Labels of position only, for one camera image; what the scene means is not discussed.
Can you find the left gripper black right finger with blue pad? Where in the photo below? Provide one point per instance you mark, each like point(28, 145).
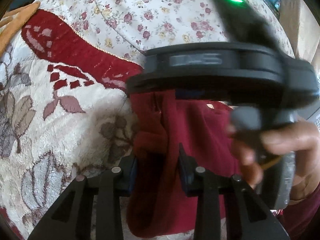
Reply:
point(247, 216)

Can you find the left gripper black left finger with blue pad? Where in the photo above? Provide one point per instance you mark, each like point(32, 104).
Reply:
point(70, 216)

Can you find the person's right hand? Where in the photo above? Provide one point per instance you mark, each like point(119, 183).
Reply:
point(301, 137)

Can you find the beige cloth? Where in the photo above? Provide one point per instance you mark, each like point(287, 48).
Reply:
point(302, 30)

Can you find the red and white plush blanket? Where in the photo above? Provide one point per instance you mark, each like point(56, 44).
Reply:
point(64, 112)

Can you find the white floral quilt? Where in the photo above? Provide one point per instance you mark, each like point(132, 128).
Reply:
point(127, 28)

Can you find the orange checkered plush cushion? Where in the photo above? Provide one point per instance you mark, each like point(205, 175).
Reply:
point(14, 20)

